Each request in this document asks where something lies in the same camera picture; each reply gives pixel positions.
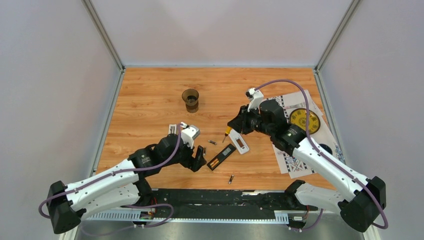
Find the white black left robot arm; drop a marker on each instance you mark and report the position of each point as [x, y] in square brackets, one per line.
[123, 185]

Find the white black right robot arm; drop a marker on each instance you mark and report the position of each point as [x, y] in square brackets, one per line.
[331, 172]

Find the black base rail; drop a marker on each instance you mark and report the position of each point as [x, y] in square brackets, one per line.
[221, 204]

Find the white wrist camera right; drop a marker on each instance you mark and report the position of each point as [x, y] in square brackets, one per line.
[255, 97]

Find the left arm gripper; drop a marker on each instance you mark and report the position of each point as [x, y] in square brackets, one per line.
[194, 163]

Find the small white remote control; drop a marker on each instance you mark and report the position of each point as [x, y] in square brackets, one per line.
[172, 129]

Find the metal fork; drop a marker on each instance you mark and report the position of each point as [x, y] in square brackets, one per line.
[299, 105]

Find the aluminium frame rail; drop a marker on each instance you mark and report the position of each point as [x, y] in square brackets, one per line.
[220, 204]

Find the yellow handled screwdriver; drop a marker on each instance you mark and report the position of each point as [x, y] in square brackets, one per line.
[226, 133]

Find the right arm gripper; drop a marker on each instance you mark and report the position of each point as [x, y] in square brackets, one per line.
[241, 120]

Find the brown translucent plastic cup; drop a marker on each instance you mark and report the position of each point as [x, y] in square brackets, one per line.
[190, 98]

